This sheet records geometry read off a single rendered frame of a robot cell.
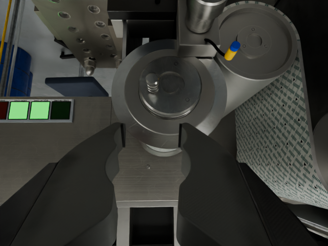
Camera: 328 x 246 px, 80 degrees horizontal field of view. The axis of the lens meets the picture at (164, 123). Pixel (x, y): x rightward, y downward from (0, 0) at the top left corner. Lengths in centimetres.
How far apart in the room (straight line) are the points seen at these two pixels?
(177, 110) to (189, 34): 9
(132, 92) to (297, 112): 23
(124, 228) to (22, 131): 40
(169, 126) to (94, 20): 34
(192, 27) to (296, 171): 24
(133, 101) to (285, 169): 25
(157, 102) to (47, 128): 48
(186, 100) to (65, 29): 40
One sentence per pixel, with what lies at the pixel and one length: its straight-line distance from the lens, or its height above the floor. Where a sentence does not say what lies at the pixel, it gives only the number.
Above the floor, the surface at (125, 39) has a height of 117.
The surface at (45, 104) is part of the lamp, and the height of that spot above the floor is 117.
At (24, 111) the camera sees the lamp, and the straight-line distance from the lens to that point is 70.
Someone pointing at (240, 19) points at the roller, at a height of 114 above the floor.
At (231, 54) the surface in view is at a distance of 22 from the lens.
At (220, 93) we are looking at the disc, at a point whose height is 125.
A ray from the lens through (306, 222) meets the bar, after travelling 45.
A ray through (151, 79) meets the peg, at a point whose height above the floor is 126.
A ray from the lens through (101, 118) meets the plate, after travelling 61.
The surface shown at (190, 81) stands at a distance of 24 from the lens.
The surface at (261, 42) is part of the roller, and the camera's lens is 33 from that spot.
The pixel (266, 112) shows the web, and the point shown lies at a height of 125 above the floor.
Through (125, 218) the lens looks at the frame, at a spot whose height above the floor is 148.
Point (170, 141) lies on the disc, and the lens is 24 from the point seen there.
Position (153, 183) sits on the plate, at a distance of 57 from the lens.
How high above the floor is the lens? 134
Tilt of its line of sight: 12 degrees down
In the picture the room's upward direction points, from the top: 179 degrees clockwise
